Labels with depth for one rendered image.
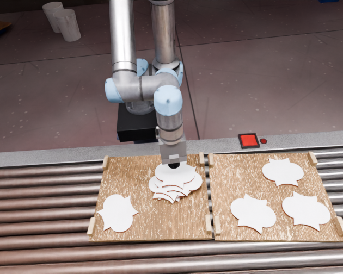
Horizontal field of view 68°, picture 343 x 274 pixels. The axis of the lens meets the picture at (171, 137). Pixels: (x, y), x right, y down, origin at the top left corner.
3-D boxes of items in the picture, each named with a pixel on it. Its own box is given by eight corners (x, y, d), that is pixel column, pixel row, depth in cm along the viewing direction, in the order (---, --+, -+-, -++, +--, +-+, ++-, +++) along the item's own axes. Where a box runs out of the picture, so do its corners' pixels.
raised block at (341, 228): (332, 218, 84) (335, 215, 82) (338, 218, 83) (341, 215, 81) (340, 237, 80) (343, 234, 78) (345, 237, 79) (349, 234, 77)
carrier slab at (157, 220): (106, 159, 108) (106, 156, 107) (202, 155, 107) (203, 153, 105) (89, 242, 85) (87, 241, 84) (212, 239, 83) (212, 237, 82)
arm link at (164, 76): (141, 67, 78) (141, 88, 71) (178, 64, 78) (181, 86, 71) (145, 88, 84) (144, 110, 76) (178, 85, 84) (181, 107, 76)
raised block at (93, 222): (92, 220, 89) (90, 217, 86) (97, 220, 88) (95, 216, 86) (89, 237, 85) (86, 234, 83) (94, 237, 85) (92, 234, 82)
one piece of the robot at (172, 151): (156, 144, 72) (161, 176, 84) (188, 139, 72) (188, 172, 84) (153, 120, 78) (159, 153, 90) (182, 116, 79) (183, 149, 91)
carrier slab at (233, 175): (207, 156, 106) (207, 154, 105) (308, 155, 103) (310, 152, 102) (214, 241, 83) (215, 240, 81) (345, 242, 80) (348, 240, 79)
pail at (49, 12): (73, 28, 413) (65, 4, 385) (56, 35, 400) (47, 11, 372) (65, 23, 428) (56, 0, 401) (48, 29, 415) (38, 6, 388)
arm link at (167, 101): (181, 80, 69) (183, 100, 64) (182, 110, 77) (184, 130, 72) (152, 83, 69) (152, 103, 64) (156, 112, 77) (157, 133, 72)
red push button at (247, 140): (240, 137, 113) (240, 135, 112) (253, 136, 112) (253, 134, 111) (243, 147, 109) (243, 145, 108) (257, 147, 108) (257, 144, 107)
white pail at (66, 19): (61, 43, 380) (51, 18, 352) (64, 34, 400) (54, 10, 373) (81, 41, 381) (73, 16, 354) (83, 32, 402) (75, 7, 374)
